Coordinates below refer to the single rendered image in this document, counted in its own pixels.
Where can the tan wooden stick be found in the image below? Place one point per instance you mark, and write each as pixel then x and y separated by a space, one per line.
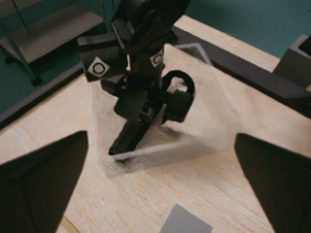
pixel 68 226

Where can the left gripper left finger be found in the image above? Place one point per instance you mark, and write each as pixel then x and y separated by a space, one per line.
pixel 36 187

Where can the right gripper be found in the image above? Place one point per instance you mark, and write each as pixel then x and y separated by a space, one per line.
pixel 178 103

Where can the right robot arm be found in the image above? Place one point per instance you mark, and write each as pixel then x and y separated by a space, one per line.
pixel 105 56

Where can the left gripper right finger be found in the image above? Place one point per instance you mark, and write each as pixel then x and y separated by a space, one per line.
pixel 281 181

